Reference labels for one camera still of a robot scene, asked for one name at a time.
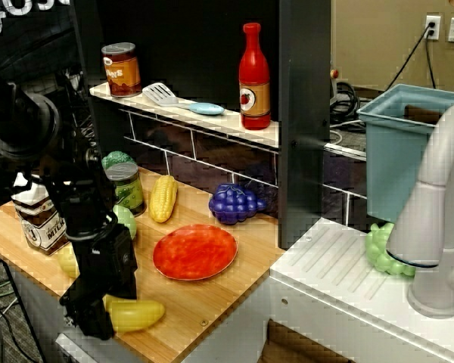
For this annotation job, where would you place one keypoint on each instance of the light green toy grapes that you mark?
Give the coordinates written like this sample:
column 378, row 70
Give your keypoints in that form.
column 378, row 249

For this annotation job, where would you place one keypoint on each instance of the grey toy faucet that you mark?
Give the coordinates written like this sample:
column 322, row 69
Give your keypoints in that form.
column 435, row 211

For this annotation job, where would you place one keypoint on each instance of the red orange plate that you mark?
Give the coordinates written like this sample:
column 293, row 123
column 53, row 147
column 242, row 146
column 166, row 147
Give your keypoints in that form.
column 194, row 251

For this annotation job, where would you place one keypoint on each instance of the orange toy beans can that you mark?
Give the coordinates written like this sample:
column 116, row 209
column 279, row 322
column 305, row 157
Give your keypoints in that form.
column 122, row 72

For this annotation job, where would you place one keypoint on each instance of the purple toy grapes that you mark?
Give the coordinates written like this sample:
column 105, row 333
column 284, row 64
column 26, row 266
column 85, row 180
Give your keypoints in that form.
column 232, row 204

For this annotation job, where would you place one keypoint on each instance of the dark tile backsplash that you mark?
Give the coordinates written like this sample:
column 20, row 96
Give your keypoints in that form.
column 212, row 159

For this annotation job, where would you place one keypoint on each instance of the yellow toy corn cob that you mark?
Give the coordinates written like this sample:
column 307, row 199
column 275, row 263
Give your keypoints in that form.
column 163, row 198

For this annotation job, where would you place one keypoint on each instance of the white toy kitchen shelf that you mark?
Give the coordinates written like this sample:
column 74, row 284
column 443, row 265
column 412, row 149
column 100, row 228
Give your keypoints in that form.
column 219, row 125

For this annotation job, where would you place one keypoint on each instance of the dark grey kitchen pillar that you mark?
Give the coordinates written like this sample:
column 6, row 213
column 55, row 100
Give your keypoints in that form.
column 304, row 113

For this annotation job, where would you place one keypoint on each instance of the green toy peas can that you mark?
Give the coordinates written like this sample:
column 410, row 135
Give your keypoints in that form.
column 126, row 189

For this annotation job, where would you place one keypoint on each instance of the chocolate milk carton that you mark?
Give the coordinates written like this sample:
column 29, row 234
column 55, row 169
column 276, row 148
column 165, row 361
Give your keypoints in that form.
column 38, row 227

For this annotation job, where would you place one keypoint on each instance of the black WidowX robot arm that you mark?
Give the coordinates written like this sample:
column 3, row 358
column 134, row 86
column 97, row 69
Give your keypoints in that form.
column 26, row 125

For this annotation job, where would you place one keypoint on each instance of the green toy broccoli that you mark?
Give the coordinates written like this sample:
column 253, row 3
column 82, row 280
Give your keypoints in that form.
column 115, row 159

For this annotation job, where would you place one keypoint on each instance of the light blue plastic bin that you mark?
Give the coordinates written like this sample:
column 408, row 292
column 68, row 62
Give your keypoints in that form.
column 393, row 166

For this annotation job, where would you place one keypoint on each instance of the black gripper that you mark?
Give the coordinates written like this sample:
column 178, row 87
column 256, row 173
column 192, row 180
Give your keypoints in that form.
column 102, row 257

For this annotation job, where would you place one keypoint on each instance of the red toy ketchup bottle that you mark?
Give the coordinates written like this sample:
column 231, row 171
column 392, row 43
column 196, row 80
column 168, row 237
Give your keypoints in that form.
column 254, row 87

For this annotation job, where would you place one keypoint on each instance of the yellow toy banana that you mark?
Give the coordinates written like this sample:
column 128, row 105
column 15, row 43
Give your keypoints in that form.
column 140, row 314

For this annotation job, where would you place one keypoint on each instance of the black banner with white letters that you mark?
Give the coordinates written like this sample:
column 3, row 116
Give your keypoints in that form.
column 30, row 34

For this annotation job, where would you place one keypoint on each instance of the brass countertop screw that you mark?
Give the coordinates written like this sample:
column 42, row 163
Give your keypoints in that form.
column 203, row 322

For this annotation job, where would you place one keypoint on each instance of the wooden countertop board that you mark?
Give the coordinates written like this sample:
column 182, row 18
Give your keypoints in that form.
column 196, row 298

